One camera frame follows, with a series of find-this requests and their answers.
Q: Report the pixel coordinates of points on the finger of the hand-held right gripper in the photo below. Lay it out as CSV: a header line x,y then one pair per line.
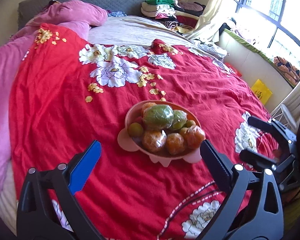
x,y
255,158
265,125

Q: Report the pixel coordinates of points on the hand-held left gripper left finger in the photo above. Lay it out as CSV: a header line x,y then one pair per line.
x,y
85,170

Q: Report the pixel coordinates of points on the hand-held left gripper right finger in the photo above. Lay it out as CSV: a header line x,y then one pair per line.
x,y
215,165

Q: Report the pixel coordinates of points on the plastic-wrapped orange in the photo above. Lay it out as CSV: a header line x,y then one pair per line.
x,y
175,142
195,136
148,105
153,141

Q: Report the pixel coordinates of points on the small brown-green kiwi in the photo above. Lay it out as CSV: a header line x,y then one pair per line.
x,y
190,123
135,129

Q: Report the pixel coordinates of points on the pink plastic bowl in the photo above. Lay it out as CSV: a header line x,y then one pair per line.
x,y
165,160

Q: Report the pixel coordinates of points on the small green citrus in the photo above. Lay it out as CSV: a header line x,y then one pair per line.
x,y
178,121

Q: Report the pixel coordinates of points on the large green citrus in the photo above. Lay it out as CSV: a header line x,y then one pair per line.
x,y
158,116

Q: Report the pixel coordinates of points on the yellow bag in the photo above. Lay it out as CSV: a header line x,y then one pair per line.
x,y
261,91

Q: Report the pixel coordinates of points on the patterned orange cushion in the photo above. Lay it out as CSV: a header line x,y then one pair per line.
x,y
288,70

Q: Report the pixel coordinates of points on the red box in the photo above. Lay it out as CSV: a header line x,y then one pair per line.
x,y
233,70

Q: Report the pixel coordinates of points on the window ledge with green trim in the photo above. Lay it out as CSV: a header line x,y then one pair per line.
x,y
250,60

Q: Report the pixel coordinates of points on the red floral blanket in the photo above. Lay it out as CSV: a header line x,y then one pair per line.
x,y
65,92

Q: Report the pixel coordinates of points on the white fleece blanket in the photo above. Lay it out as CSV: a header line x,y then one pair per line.
x,y
5,205

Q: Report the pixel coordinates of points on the white crumpled cloth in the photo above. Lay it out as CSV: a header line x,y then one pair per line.
x,y
207,50

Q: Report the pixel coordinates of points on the black garment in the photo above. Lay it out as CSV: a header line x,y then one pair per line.
x,y
226,28

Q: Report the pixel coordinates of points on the window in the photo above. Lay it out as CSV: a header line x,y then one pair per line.
x,y
277,12

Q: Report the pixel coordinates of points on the pink plush blanket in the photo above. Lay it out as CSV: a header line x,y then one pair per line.
x,y
0,92

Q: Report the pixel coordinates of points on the cream curtain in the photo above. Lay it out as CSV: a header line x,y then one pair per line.
x,y
215,17

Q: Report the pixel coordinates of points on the pile of folded clothes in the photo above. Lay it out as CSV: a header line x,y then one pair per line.
x,y
170,10

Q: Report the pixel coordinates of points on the pink plush pillow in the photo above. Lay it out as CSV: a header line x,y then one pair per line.
x,y
72,12

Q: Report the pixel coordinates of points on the blue patterned cloth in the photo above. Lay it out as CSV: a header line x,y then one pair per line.
x,y
116,13

